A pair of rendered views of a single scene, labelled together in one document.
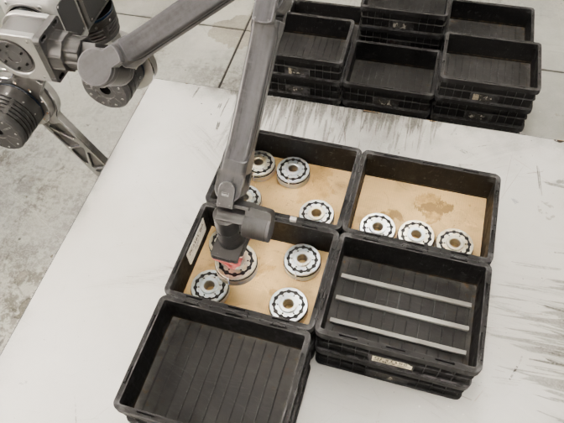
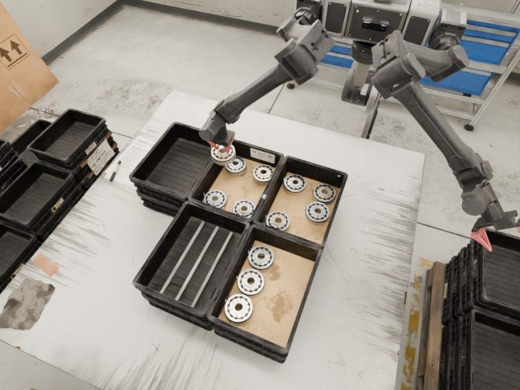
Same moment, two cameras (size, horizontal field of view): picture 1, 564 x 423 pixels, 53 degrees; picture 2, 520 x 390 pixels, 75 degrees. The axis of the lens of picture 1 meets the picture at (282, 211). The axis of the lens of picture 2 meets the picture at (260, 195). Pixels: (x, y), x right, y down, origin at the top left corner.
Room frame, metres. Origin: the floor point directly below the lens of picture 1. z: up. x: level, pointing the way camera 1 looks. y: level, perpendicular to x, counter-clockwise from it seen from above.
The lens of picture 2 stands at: (0.89, -0.85, 2.09)
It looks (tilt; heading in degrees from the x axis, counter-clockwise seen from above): 54 degrees down; 93
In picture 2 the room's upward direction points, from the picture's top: straight up
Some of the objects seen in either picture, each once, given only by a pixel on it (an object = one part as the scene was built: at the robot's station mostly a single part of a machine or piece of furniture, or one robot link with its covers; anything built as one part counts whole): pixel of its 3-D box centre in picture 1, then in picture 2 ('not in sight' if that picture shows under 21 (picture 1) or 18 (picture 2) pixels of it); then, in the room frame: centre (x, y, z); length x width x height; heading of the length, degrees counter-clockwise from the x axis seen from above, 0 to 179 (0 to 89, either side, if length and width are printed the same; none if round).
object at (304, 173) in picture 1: (293, 169); (317, 211); (1.10, -0.04, 0.86); 0.10 x 0.10 x 0.01
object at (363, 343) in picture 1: (404, 299); (194, 253); (0.61, -0.29, 0.92); 0.40 x 0.30 x 0.02; 70
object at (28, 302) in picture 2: not in sight; (25, 304); (-0.10, -0.45, 0.71); 0.22 x 0.19 x 0.01; 72
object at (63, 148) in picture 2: not in sight; (82, 156); (-0.40, 0.66, 0.37); 0.40 x 0.30 x 0.45; 72
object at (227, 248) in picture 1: (230, 234); (219, 130); (0.68, 0.12, 1.17); 0.10 x 0.07 x 0.07; 159
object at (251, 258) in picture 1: (236, 260); (223, 152); (0.69, 0.12, 1.04); 0.10 x 0.10 x 0.01
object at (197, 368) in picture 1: (218, 377); (182, 165); (0.47, 0.19, 0.87); 0.40 x 0.30 x 0.11; 70
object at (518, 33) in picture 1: (481, 50); not in sight; (2.19, -1.05, 0.31); 0.40 x 0.30 x 0.34; 72
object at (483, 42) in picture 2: not in sight; (448, 56); (2.23, 1.60, 0.60); 0.72 x 0.03 x 0.56; 162
